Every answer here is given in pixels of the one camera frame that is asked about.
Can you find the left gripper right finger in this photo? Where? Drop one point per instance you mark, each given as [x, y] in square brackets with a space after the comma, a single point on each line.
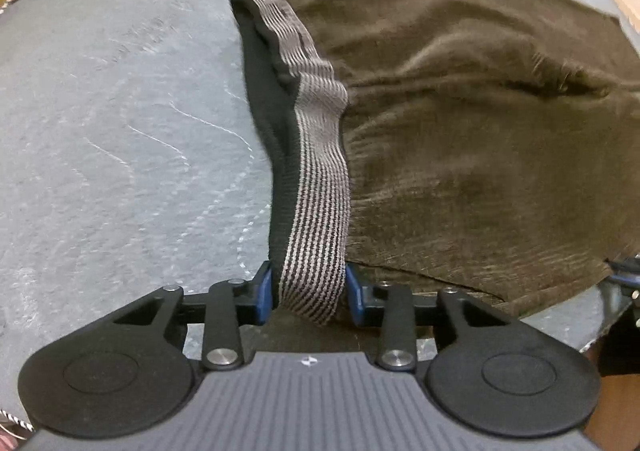
[398, 314]

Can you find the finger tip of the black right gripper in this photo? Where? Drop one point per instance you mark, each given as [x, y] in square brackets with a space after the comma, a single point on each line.
[625, 273]

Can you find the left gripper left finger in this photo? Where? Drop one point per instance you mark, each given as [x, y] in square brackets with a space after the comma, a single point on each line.
[221, 311]

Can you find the brown corduroy pants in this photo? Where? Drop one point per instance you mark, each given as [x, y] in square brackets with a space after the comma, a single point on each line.
[488, 144]

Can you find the grey quilted bed cover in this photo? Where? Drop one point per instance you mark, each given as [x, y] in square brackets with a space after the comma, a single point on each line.
[129, 161]

